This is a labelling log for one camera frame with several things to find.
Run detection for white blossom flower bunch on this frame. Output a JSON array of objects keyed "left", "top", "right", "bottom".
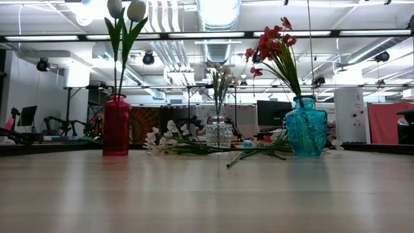
[
  {"left": 199, "top": 60, "right": 240, "bottom": 117},
  {"left": 143, "top": 119, "right": 246, "bottom": 157},
  {"left": 323, "top": 138, "right": 346, "bottom": 152}
]

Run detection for flower stems with blue bud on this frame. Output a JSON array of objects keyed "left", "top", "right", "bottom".
[{"left": 245, "top": 129, "right": 292, "bottom": 162}]

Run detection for clear glass vase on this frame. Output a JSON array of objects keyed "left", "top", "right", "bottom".
[{"left": 205, "top": 115, "right": 234, "bottom": 150}]

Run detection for red glass vase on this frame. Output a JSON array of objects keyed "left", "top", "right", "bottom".
[{"left": 102, "top": 93, "right": 131, "bottom": 157}]

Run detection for blue glass vase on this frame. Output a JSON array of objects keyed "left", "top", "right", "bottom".
[{"left": 284, "top": 94, "right": 329, "bottom": 159}]

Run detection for person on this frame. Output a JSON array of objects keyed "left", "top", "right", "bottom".
[{"left": 195, "top": 115, "right": 216, "bottom": 136}]

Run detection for patterned orange tapestry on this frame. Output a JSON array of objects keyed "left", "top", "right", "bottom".
[{"left": 129, "top": 106, "right": 162, "bottom": 145}]

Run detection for wide black monitor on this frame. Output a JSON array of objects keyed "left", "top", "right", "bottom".
[{"left": 257, "top": 100, "right": 294, "bottom": 128}]

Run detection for white LED light strip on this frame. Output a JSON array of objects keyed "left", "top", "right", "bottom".
[
  {"left": 168, "top": 31, "right": 246, "bottom": 39},
  {"left": 339, "top": 29, "right": 412, "bottom": 36},
  {"left": 89, "top": 33, "right": 162, "bottom": 41},
  {"left": 253, "top": 30, "right": 332, "bottom": 38},
  {"left": 5, "top": 35, "right": 80, "bottom": 42}
]

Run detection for red partition panel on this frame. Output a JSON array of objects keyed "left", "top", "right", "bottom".
[{"left": 367, "top": 102, "right": 414, "bottom": 145}]

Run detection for small black monitor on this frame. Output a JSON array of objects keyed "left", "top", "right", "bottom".
[{"left": 17, "top": 105, "right": 38, "bottom": 128}]

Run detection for black office chair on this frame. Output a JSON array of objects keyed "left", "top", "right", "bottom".
[{"left": 396, "top": 109, "right": 414, "bottom": 146}]

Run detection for black background rig frame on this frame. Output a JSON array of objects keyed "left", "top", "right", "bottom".
[{"left": 63, "top": 83, "right": 414, "bottom": 129}]

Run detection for silver ventilation duct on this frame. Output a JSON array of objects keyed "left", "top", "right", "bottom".
[{"left": 195, "top": 0, "right": 243, "bottom": 104}]

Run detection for black overhead frame beam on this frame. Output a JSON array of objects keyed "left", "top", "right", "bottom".
[{"left": 0, "top": 28, "right": 414, "bottom": 42}]

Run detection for thin hanging cable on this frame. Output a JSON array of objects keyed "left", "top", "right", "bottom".
[{"left": 305, "top": 0, "right": 315, "bottom": 97}]

